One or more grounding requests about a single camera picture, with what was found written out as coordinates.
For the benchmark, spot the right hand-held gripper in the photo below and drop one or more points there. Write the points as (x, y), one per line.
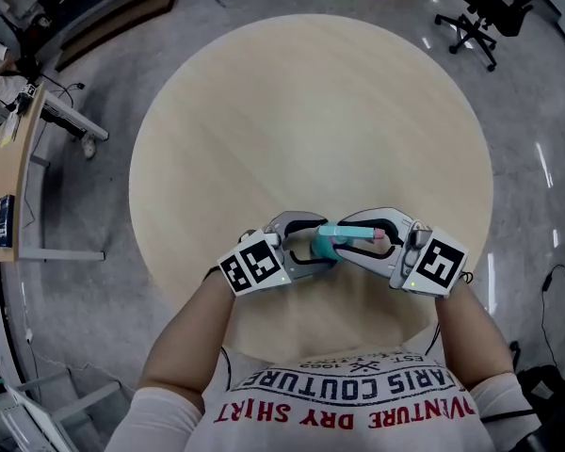
(438, 267)

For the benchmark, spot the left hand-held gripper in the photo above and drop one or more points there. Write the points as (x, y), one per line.
(256, 264)

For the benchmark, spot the teal spray bottle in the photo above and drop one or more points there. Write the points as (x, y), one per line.
(322, 247)

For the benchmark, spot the teal spray head pink tip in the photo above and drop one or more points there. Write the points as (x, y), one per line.
(350, 232)

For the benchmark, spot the person's left forearm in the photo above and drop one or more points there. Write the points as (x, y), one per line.
(188, 337)

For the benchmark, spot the person's right forearm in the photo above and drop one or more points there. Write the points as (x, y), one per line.
(471, 337)

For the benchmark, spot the white printed t-shirt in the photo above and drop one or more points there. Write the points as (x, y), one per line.
(311, 440)

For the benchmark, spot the black bag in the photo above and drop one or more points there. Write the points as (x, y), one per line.
(541, 393)

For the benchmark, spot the black office chair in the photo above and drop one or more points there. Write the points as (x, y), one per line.
(508, 10)

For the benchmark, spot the dark wooden platform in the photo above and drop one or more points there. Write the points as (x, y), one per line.
(117, 14)

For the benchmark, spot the blue box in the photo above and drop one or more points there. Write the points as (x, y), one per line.
(4, 220)

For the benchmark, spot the light wooden desk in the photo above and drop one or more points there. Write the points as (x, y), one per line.
(9, 172)

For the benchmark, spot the white metal rack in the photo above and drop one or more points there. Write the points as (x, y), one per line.
(37, 417)

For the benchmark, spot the white desk frame with caster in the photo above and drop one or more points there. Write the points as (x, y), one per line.
(70, 120)

